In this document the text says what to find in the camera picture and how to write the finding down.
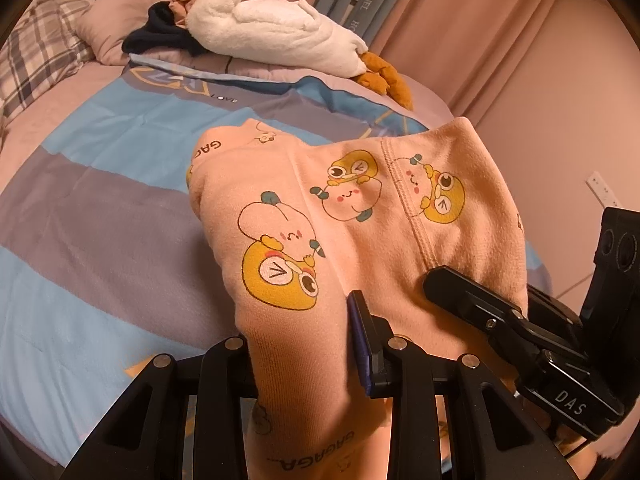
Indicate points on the plaid pillow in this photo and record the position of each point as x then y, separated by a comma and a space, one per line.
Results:
35, 55

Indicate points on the white goose plush toy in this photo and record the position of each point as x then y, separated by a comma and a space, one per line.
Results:
270, 30

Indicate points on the dark navy cloth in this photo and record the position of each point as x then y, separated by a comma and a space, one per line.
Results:
160, 35

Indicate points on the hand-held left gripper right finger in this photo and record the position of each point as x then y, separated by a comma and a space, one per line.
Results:
357, 340

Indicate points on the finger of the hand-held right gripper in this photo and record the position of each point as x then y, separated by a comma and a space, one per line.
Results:
470, 305
557, 317

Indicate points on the pink pillow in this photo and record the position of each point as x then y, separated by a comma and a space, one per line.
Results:
115, 25

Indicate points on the pink cartoon print baby onesie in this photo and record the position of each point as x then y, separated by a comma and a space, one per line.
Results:
350, 240

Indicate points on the white wall socket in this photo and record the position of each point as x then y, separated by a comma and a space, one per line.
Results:
604, 189

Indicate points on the blue grey striped blanket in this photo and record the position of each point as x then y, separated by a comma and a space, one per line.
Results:
100, 210

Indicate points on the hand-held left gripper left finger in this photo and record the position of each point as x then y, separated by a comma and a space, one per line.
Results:
225, 375

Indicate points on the pink curtain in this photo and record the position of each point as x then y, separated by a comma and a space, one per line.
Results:
475, 25

